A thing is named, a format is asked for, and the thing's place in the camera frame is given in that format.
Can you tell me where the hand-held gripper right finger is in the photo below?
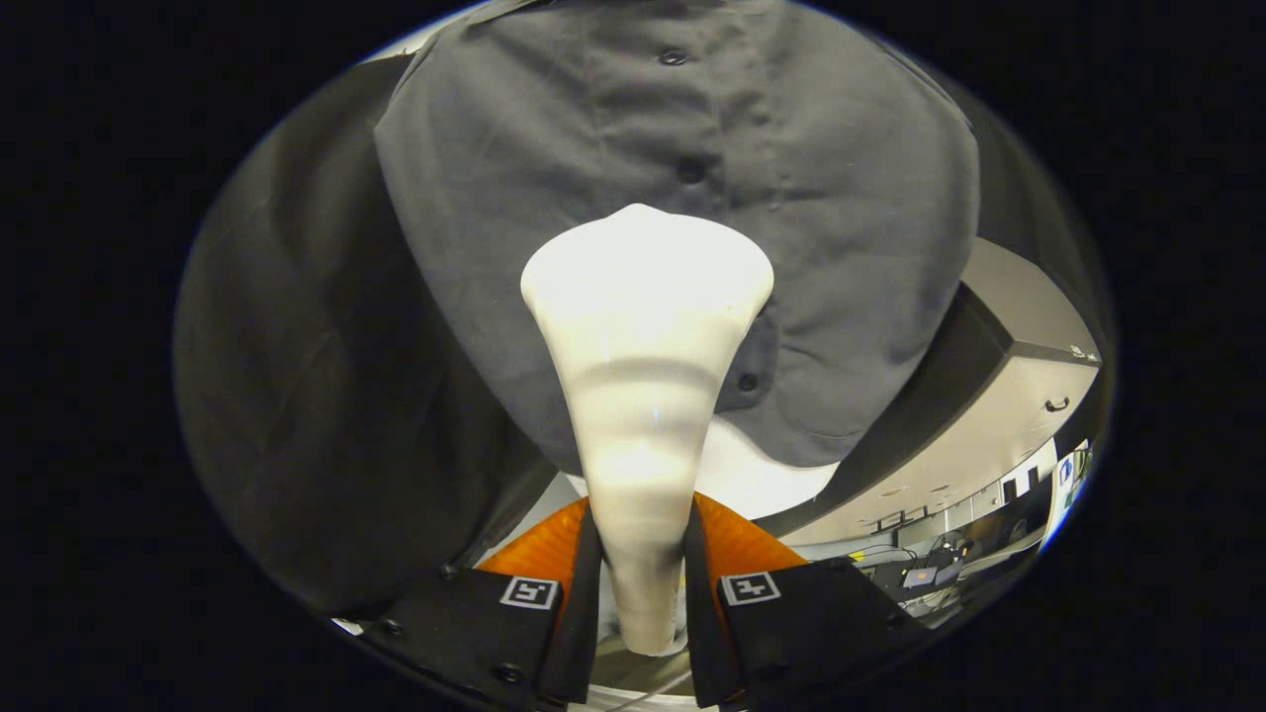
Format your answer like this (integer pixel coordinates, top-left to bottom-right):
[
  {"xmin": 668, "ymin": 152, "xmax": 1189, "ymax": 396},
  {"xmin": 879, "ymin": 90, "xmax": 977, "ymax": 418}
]
[{"xmin": 682, "ymin": 491, "xmax": 931, "ymax": 709}]

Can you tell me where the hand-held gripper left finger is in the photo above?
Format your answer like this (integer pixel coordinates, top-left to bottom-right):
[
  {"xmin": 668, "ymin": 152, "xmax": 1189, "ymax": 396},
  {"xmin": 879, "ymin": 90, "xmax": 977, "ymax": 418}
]
[{"xmin": 361, "ymin": 494, "xmax": 604, "ymax": 711}]

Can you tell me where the grey button shirt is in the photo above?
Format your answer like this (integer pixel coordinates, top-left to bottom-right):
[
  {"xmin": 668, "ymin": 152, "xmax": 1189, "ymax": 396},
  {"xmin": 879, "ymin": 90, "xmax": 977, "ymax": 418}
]
[{"xmin": 374, "ymin": 0, "xmax": 982, "ymax": 474}]

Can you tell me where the cream mannequin torso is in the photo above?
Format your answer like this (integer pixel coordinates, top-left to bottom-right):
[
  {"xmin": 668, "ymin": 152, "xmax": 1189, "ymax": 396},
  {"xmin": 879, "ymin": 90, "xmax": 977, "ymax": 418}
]
[{"xmin": 692, "ymin": 415, "xmax": 844, "ymax": 522}]

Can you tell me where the black backdrop cloth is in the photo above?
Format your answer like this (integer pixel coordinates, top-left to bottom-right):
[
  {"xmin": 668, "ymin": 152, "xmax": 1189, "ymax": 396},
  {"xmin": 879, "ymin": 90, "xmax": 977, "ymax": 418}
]
[{"xmin": 173, "ymin": 54, "xmax": 1114, "ymax": 616}]

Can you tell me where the grey drawer cabinet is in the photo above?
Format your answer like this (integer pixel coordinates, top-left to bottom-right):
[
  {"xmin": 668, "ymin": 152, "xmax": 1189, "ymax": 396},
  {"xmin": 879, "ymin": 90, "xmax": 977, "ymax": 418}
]
[{"xmin": 757, "ymin": 237, "xmax": 1104, "ymax": 547}]

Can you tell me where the white side table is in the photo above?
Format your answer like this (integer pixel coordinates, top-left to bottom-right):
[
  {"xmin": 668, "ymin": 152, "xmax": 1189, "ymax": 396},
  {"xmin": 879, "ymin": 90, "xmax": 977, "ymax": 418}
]
[{"xmin": 1043, "ymin": 438, "xmax": 1095, "ymax": 547}]

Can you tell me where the floor cable bundle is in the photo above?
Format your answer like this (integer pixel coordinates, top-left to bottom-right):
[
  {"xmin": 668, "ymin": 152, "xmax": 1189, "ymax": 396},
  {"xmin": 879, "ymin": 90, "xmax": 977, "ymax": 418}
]
[{"xmin": 849, "ymin": 532, "xmax": 1000, "ymax": 604}]

